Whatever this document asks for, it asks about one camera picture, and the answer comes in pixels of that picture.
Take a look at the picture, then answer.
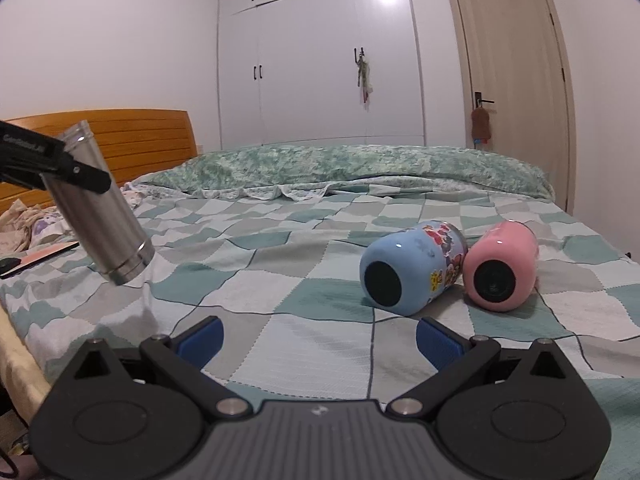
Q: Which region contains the beige mattress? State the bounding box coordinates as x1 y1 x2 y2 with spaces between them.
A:
0 305 52 413

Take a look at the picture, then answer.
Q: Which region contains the stainless steel cup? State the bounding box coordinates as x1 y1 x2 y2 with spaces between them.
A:
39 120 156 287

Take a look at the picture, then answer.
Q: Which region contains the brown hanging pouch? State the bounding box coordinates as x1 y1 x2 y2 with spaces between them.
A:
470 107 494 149

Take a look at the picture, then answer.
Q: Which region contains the green checked blanket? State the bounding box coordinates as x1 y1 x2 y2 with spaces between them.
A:
0 180 640 480

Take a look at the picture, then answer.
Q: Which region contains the pink flat notebook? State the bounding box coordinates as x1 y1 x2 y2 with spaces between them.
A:
0 241 81 280

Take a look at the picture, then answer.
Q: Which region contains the white wardrobe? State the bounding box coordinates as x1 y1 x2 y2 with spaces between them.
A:
217 0 427 152

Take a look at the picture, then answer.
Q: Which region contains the green patterned quilt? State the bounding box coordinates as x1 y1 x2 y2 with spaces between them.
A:
142 144 556 202

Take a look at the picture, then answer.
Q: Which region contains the hanging tassel ornament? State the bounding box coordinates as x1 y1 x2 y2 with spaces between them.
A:
356 47 376 109

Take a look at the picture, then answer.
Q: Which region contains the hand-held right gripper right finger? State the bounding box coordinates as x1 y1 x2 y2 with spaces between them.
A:
389 317 568 418

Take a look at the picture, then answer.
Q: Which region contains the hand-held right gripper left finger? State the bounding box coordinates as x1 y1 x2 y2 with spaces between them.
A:
75 316 253 421

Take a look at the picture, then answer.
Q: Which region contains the beige wooden door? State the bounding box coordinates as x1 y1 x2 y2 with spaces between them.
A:
444 0 576 213

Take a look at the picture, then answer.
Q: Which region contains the blue cartoon print cup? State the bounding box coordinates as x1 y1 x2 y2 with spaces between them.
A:
360 220 469 317

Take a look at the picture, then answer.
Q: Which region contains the black cable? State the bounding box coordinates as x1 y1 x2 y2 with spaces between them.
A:
0 437 22 480

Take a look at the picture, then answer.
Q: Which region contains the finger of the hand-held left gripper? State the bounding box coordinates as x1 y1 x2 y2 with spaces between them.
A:
0 152 112 194

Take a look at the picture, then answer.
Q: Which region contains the crumpled printed cloth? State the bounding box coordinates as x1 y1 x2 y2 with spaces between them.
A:
0 199 77 254

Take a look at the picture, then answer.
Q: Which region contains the pink cup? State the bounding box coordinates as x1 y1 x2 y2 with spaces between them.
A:
462 220 540 311

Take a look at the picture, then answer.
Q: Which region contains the wooden bed headboard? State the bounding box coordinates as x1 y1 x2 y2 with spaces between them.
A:
0 109 199 217

